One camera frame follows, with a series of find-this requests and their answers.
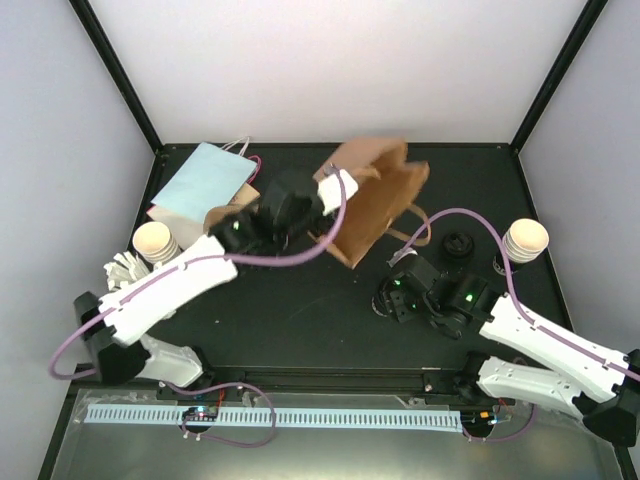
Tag single black sleeved cup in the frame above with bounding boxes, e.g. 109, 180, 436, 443
371, 279, 397, 319

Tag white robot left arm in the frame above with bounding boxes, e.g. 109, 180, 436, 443
74, 169, 358, 399

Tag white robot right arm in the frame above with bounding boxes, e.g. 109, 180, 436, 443
372, 252, 639, 447

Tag black lid stack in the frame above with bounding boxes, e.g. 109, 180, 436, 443
441, 231, 475, 263

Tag small brown paper bag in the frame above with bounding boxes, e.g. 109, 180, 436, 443
232, 183, 260, 206

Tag brown pulp cup carrier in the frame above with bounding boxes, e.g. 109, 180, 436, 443
203, 204, 246, 235

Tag light blue paper bag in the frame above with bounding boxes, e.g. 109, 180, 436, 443
152, 142, 257, 223

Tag right paper cup stack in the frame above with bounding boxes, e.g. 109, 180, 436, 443
502, 218, 549, 273

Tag paper cup stack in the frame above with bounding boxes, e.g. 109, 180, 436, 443
502, 218, 549, 273
132, 221, 181, 265

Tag left paper cup stack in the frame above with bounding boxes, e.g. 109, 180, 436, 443
132, 221, 181, 265

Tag white plastic cutlery bundle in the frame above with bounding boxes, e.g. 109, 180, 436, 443
103, 251, 150, 292

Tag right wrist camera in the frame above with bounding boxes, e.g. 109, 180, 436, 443
387, 248, 417, 268

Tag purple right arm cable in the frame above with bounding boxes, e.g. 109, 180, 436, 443
394, 207, 640, 446

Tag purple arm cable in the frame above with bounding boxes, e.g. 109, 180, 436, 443
394, 207, 640, 446
48, 169, 349, 447

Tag black aluminium rail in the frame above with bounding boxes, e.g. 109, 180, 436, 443
185, 366, 460, 402

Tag light blue cable duct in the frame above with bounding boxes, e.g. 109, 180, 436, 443
84, 404, 463, 433

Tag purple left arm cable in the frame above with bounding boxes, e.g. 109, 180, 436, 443
48, 169, 349, 447

